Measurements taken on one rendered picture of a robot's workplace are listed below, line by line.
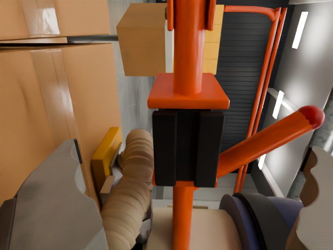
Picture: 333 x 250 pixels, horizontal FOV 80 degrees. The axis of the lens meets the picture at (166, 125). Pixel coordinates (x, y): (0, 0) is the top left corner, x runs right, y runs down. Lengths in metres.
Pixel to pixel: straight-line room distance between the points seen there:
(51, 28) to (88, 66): 0.08
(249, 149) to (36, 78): 0.20
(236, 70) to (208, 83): 11.19
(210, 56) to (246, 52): 3.91
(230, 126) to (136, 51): 11.22
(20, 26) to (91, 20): 0.14
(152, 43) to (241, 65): 9.93
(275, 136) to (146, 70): 1.56
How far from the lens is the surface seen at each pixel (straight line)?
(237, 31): 11.03
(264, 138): 0.21
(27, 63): 0.20
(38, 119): 0.21
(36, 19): 0.22
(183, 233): 0.26
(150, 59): 1.67
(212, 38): 7.53
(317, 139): 6.62
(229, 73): 11.28
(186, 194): 0.21
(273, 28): 8.32
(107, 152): 0.32
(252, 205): 0.33
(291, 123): 0.22
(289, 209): 0.35
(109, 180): 0.26
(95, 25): 0.34
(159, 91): 0.16
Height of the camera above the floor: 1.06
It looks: 3 degrees down
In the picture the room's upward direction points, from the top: 92 degrees clockwise
